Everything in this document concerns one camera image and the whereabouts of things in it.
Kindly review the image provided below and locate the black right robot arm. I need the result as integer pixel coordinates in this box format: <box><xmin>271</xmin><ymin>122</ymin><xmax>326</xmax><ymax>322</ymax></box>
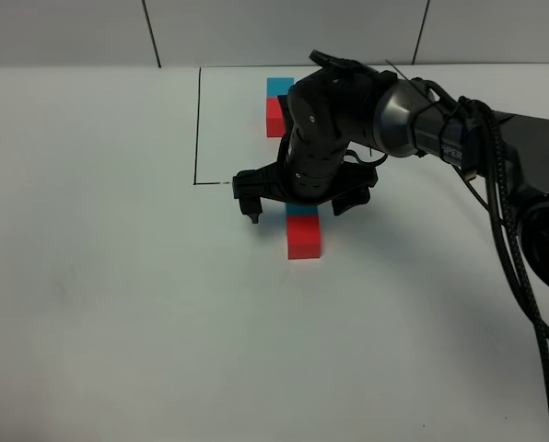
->
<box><xmin>232</xmin><ymin>51</ymin><xmax>549</xmax><ymax>285</ymax></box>

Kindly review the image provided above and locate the black braided cable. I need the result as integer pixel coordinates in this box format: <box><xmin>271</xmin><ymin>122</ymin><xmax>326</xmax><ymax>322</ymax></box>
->
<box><xmin>458</xmin><ymin>96</ymin><xmax>549</xmax><ymax>442</ymax></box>

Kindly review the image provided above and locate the blue template cube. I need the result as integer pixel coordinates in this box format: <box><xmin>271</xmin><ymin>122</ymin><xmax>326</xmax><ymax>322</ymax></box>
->
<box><xmin>266</xmin><ymin>77</ymin><xmax>295</xmax><ymax>98</ymax></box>

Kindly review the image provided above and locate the red template cube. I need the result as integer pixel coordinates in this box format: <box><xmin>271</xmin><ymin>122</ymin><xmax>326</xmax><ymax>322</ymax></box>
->
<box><xmin>265</xmin><ymin>96</ymin><xmax>286</xmax><ymax>138</ymax></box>

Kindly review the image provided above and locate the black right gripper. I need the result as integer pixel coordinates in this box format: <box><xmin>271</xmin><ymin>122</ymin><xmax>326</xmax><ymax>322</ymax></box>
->
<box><xmin>232</xmin><ymin>134</ymin><xmax>379</xmax><ymax>225</ymax></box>

